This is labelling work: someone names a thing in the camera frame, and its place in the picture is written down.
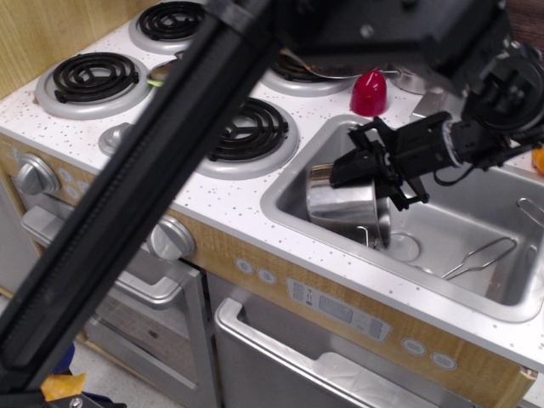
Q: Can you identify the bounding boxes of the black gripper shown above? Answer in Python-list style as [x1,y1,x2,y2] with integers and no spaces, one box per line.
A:
[329,112,459,211]

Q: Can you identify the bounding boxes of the small steel pot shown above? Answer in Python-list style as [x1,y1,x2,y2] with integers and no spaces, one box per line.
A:
[306,164,391,248]

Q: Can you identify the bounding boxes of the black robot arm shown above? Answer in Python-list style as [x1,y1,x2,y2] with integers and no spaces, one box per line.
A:
[1,1,543,396]

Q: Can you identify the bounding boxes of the silver toy sink basin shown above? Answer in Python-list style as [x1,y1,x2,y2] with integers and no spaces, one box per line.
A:
[261,115,543,322]

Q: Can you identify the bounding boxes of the small steel pot lid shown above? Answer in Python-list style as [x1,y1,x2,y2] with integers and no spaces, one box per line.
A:
[147,51,184,82]

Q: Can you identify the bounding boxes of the red toy cup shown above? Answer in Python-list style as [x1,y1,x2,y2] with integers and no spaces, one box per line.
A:
[349,70,387,117]

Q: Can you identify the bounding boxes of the steel saucepan on counter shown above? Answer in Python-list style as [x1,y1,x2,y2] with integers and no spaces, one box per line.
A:
[382,65,443,95]

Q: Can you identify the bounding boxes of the front right stove burner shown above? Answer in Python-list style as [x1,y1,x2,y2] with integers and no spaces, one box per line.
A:
[196,98,299,180]

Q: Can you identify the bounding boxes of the stove burner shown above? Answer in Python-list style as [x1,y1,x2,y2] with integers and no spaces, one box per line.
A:
[35,52,150,120]
[128,1,207,55]
[260,53,354,98]
[196,98,299,180]

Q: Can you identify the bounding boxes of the back right stove burner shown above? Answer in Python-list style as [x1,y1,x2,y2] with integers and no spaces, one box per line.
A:
[260,53,354,98]

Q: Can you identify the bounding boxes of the orange toy fruit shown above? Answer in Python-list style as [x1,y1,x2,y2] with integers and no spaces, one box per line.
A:
[531,148,544,176]

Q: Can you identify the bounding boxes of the toy dishwasher door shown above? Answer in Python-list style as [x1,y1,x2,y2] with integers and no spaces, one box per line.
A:
[213,297,481,408]

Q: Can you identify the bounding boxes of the silver oven knob right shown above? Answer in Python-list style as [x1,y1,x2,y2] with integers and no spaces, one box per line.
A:
[146,215,196,261]

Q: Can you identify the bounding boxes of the silver oven knob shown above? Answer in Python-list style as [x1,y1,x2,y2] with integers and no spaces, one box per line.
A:
[15,153,60,196]
[146,215,196,261]

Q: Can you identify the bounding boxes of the back left stove burner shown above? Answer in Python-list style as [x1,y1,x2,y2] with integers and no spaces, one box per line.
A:
[128,1,207,55]

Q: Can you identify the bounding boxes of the toy oven door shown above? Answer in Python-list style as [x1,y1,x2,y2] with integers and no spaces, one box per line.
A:
[20,199,213,405]

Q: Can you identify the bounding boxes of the silver stove knob front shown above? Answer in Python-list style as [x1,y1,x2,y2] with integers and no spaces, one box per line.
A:
[98,122,133,156]

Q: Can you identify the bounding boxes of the front left stove burner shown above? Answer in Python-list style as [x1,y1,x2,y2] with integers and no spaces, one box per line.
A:
[35,52,150,120]

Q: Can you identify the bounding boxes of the silver oven knob left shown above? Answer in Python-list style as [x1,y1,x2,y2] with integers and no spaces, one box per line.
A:
[15,153,60,196]

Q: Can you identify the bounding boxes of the yellow cloth on floor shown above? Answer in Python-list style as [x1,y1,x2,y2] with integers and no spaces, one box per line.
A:
[40,372,87,402]

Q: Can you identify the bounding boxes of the wire whisk utensil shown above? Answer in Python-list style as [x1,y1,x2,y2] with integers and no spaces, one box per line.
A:
[440,236,518,281]

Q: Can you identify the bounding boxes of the wire utensil handle right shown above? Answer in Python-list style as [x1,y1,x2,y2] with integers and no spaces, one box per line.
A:
[517,197,544,227]

